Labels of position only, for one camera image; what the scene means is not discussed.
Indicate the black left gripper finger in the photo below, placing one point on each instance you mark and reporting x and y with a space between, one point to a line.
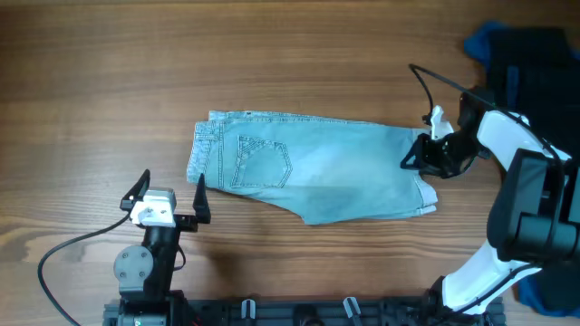
200 202
136 193

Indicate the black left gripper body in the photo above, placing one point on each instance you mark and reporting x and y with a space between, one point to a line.
184 221

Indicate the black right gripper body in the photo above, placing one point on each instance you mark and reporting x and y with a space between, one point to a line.
440 154

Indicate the light blue denim shorts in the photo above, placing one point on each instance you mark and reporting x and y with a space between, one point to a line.
322 169

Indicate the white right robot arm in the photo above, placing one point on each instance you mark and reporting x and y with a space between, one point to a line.
534 221

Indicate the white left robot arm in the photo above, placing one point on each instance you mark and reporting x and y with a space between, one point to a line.
145 271

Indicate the blue garment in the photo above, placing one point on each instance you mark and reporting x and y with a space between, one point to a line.
480 43

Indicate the black garment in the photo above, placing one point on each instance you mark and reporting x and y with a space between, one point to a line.
533 71

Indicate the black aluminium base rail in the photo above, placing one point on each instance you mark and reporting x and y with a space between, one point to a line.
387 312

